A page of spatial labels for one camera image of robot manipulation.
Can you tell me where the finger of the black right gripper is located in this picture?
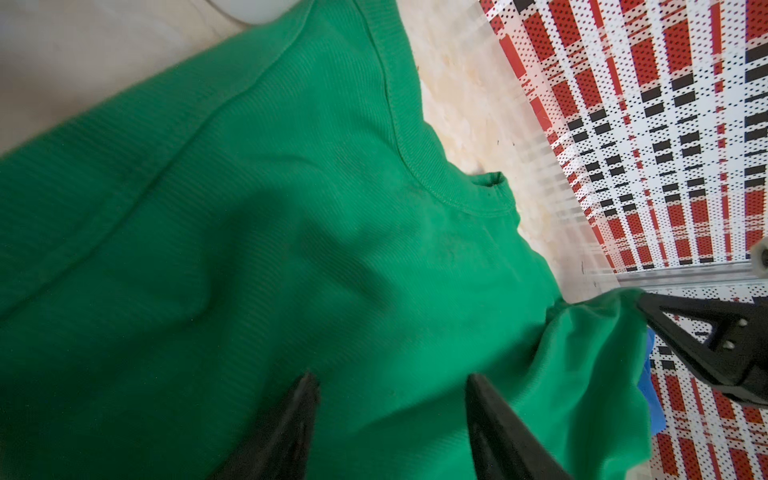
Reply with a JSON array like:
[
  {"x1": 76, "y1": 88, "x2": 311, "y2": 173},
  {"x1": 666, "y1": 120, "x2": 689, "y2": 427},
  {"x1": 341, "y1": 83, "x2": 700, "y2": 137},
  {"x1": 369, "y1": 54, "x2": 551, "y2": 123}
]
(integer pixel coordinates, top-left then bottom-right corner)
[{"x1": 637, "y1": 293, "x2": 767, "y2": 408}]

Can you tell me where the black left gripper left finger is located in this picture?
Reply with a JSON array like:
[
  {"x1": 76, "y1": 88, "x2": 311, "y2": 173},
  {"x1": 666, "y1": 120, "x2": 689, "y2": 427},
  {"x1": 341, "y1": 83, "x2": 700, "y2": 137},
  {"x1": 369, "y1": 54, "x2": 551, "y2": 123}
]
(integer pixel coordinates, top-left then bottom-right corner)
[{"x1": 209, "y1": 373, "x2": 320, "y2": 480}]

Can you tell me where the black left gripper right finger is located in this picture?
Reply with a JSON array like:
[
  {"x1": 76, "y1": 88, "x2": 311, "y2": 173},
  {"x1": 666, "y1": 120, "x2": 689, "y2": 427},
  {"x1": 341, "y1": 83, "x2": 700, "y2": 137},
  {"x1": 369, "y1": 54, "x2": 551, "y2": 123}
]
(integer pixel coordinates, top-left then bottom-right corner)
[{"x1": 465, "y1": 374, "x2": 570, "y2": 480}]

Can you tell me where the blue tank top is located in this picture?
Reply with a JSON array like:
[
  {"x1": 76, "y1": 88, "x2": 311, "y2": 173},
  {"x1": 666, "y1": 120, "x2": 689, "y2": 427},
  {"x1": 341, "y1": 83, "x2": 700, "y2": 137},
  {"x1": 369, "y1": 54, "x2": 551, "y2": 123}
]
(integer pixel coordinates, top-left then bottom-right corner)
[{"x1": 638, "y1": 328, "x2": 666, "y2": 436}]

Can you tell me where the green tank top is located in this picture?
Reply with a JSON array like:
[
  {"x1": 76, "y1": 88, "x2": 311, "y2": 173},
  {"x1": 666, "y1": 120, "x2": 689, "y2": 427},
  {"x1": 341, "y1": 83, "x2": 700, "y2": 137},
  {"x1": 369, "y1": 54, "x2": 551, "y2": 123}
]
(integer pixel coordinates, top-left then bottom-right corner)
[{"x1": 1, "y1": 1, "x2": 651, "y2": 479}]

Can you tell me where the white plastic laundry basket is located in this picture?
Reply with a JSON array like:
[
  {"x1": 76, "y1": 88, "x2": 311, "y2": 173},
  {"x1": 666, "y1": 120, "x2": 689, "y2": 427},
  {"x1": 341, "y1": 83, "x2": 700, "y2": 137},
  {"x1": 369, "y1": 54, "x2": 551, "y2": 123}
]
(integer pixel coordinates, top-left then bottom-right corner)
[{"x1": 209, "y1": 0, "x2": 300, "y2": 25}]

